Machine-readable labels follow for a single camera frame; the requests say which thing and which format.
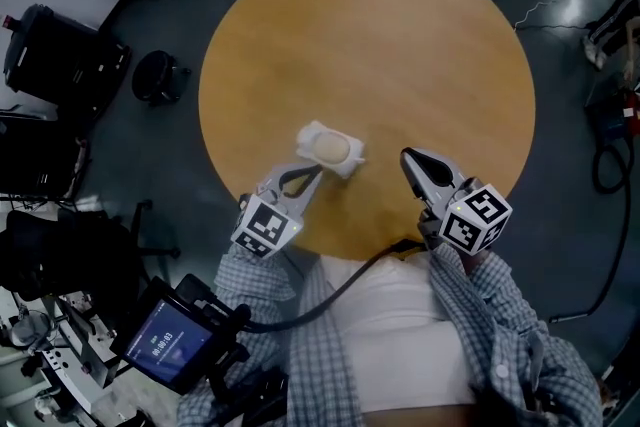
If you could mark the black round stool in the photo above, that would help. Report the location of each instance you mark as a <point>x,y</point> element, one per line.
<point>157,75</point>

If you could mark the beige oval bar of soap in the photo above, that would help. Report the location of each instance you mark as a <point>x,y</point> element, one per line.
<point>330,151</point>

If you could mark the black office chair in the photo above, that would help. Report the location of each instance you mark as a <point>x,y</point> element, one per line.
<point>60,250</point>

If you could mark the person's torso in white shirt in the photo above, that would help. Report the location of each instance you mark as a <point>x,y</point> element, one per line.
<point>400,325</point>

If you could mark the black open crate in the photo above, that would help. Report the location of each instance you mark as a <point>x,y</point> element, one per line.
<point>35,155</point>

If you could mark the dark blue floor box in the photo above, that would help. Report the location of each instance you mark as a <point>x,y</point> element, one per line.
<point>607,115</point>

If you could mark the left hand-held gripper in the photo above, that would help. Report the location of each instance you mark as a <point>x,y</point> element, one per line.
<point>262,227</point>

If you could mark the black tablet with lit screen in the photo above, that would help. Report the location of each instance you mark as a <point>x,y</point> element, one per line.
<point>167,345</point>

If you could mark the person's left forearm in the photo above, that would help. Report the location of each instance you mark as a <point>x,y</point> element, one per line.
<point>250,277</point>

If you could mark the white machine with knobs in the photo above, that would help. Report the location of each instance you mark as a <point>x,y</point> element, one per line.
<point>45,360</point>

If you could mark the black tablet mount rig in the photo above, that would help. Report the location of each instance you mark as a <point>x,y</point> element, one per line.
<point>240,365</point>

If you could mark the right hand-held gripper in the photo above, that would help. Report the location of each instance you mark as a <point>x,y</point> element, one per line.
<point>475,220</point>

